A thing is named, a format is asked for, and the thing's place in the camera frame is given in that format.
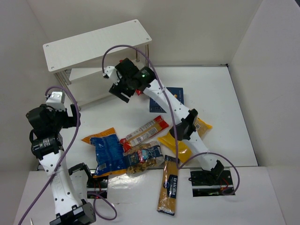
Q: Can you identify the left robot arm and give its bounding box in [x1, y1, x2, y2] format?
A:
[26, 104, 96, 225]

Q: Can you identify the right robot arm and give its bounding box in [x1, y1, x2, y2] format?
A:
[102, 58, 224, 186]

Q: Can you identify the white two-tier shelf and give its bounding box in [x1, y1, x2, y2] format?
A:
[43, 19, 152, 106]

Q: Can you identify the blue orange pasta bag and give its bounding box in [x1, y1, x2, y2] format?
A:
[82, 128, 127, 178]

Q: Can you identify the red clear spaghetti bag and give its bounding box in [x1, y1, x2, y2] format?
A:
[120, 115, 169, 152]

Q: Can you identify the blue Barilla rigatoni box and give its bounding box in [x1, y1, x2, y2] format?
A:
[149, 87, 184, 113]

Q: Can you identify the clear blue fusilli bag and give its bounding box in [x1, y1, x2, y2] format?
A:
[124, 141, 165, 175]

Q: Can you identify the yellow macaroni bag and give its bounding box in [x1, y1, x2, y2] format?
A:
[157, 118, 213, 163]

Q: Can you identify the La Sicilia spaghetti bag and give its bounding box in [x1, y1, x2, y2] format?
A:
[157, 155, 179, 216]

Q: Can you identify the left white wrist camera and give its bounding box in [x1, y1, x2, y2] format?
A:
[45, 91, 66, 112]

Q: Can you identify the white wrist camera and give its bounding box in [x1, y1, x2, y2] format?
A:
[45, 91, 66, 112]
[103, 66, 120, 85]

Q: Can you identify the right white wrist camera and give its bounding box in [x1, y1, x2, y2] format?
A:
[103, 66, 120, 85]

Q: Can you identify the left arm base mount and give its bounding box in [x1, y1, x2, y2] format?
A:
[78, 173, 108, 199]

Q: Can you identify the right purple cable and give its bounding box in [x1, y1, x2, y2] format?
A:
[102, 44, 241, 196]

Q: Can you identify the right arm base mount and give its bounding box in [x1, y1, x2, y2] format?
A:
[188, 169, 234, 197]

